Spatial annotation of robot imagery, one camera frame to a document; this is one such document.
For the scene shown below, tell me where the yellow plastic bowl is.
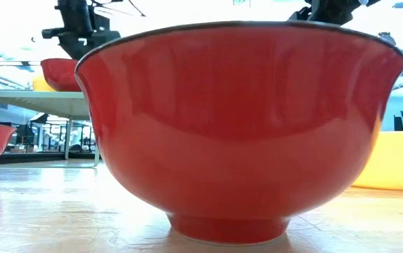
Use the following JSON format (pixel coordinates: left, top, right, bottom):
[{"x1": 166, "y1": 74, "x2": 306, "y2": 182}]
[
  {"x1": 31, "y1": 74, "x2": 57, "y2": 93},
  {"x1": 351, "y1": 131, "x2": 403, "y2": 193}
]

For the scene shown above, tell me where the pale green metal shelf rack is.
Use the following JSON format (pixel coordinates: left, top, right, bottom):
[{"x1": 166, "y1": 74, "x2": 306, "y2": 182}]
[{"x1": 0, "y1": 89, "x2": 101, "y2": 169}]

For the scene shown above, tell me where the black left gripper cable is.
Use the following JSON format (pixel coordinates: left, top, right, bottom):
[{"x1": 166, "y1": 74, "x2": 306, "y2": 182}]
[{"x1": 90, "y1": 0, "x2": 146, "y2": 18}]

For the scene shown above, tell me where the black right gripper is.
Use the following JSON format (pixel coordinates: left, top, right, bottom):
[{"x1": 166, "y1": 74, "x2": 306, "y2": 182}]
[{"x1": 288, "y1": 0, "x2": 382, "y2": 26}]

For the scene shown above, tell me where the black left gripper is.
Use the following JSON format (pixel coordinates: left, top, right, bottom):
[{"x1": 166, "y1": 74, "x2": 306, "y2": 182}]
[{"x1": 41, "y1": 0, "x2": 122, "y2": 60}]

